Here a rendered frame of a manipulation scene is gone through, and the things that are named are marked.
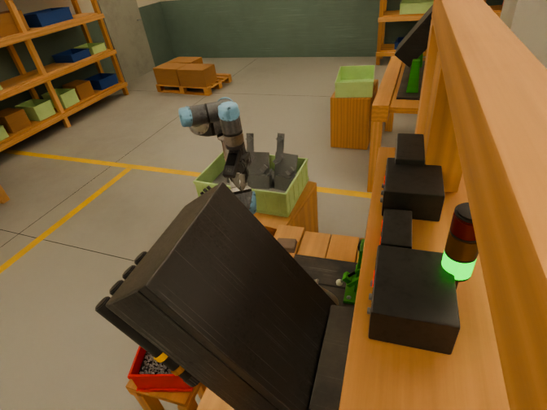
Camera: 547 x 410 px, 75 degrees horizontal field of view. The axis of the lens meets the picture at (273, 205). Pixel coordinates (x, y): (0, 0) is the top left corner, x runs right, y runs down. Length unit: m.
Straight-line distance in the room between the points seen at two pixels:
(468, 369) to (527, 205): 0.42
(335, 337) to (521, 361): 0.78
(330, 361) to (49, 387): 2.19
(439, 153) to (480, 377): 0.51
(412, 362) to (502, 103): 0.41
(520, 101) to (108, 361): 2.64
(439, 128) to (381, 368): 0.55
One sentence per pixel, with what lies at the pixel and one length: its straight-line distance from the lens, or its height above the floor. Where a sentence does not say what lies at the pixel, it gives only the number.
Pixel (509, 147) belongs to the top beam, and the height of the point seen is 1.94.
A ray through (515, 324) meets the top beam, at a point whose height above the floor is 1.89.
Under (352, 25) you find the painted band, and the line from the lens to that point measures 8.13.
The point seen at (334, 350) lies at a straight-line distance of 1.01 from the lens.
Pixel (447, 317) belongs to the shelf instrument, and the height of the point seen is 1.61.
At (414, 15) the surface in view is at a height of 0.84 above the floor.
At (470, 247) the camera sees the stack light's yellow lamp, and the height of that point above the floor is 1.68.
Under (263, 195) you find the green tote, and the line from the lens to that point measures 2.07.
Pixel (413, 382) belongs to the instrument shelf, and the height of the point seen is 1.54.
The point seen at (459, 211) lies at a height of 1.74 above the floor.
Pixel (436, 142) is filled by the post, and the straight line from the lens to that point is 0.95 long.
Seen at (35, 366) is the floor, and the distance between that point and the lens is 3.04.
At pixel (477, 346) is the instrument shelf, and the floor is 1.54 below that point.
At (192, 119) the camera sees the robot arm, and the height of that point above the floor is 1.59.
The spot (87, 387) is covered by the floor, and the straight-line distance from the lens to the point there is 2.74.
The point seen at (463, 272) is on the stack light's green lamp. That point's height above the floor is 1.62.
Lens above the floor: 2.10
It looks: 36 degrees down
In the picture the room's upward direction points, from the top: 7 degrees counter-clockwise
